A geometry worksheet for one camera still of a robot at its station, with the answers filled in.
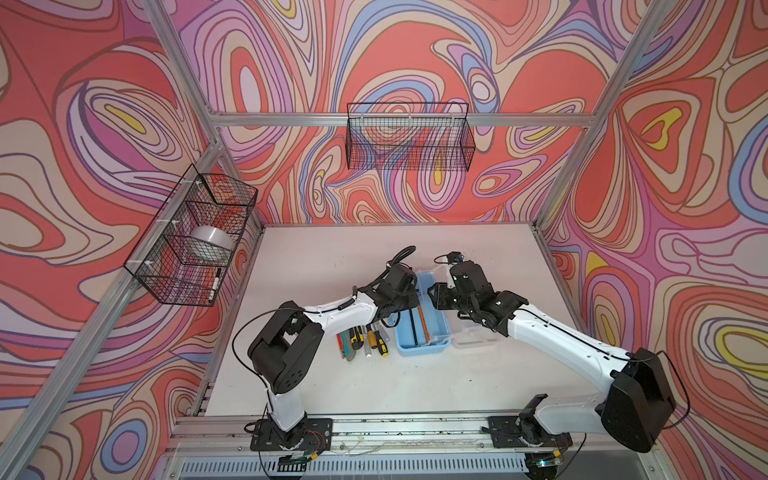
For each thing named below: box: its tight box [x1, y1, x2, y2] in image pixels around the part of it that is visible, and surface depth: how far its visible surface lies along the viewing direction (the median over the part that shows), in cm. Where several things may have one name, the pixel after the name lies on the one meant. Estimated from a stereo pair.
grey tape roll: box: [189, 226, 234, 260], surface depth 73 cm
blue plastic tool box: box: [390, 271, 452, 357], surface depth 90 cm
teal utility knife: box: [341, 330, 357, 362], surface depth 89 cm
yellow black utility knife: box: [350, 326, 365, 350], surface depth 90 cm
